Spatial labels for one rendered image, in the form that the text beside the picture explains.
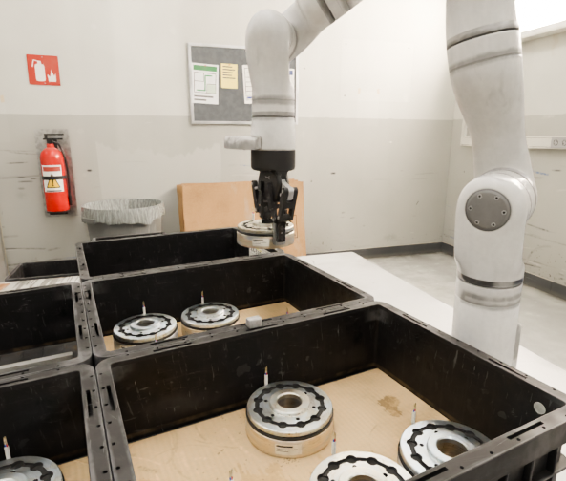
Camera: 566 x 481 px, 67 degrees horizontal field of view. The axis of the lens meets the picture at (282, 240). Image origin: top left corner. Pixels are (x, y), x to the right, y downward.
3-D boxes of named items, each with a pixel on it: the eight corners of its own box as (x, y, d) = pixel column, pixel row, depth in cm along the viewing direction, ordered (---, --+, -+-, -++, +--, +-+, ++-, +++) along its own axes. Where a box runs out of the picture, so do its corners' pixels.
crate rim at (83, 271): (236, 235, 117) (236, 226, 117) (287, 262, 91) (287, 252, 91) (75, 252, 100) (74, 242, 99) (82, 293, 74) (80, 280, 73)
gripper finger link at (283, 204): (281, 186, 67) (274, 217, 71) (285, 192, 66) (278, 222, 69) (296, 185, 68) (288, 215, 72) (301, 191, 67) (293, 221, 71)
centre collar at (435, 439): (450, 430, 46) (450, 425, 46) (489, 460, 42) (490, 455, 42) (415, 445, 44) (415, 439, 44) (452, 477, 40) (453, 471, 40)
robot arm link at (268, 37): (285, 115, 64) (299, 117, 73) (286, 3, 61) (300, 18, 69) (241, 115, 66) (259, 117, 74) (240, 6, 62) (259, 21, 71)
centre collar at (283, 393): (295, 388, 54) (295, 384, 54) (319, 408, 50) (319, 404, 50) (261, 401, 51) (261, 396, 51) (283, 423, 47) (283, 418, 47)
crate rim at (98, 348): (287, 262, 91) (287, 252, 91) (378, 313, 65) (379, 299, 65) (82, 293, 74) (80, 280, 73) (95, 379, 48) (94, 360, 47)
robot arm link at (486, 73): (528, 32, 59) (510, 26, 52) (544, 223, 64) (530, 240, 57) (460, 53, 65) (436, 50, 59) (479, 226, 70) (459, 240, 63)
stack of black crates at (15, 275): (103, 311, 257) (97, 257, 249) (98, 332, 229) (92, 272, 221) (28, 320, 245) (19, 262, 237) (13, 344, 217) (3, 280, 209)
